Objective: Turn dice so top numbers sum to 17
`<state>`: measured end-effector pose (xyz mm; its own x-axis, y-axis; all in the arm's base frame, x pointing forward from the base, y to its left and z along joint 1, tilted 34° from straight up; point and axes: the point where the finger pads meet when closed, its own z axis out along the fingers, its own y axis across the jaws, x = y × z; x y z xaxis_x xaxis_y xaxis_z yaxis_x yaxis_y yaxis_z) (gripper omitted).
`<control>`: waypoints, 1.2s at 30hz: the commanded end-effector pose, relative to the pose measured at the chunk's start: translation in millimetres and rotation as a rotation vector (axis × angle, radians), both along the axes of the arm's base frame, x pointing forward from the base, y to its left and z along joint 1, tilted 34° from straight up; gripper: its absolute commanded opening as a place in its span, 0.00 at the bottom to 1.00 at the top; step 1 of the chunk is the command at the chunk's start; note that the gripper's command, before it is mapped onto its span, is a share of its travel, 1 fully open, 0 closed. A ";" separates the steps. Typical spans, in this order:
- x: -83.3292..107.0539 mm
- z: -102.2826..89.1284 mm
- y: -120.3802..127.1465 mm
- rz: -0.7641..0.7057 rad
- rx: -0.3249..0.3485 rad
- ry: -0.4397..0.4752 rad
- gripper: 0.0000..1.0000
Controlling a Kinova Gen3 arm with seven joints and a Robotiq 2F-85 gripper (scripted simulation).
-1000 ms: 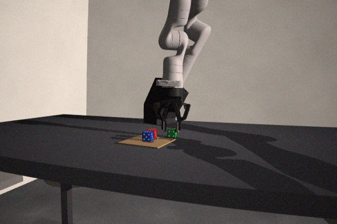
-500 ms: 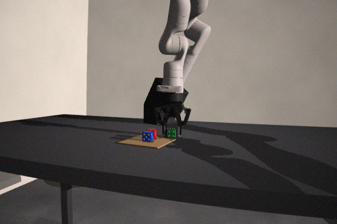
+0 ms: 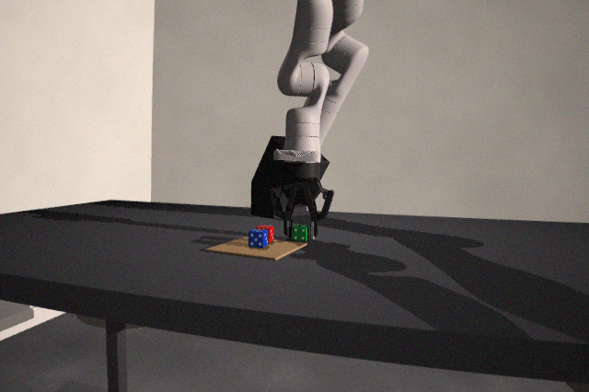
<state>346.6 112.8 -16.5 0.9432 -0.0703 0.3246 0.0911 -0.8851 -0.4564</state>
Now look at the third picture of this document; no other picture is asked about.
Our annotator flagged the tan flat mat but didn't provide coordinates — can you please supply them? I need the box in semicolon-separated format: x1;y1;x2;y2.
205;236;306;260

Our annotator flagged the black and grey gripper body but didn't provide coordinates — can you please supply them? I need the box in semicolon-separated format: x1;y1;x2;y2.
281;162;322;205

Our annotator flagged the blue die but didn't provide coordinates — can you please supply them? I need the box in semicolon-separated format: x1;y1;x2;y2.
248;229;268;248

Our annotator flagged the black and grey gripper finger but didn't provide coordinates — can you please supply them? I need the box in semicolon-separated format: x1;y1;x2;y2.
304;188;335;240
269;187;297;238

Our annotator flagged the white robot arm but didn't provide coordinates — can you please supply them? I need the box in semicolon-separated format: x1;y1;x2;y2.
273;0;369;163

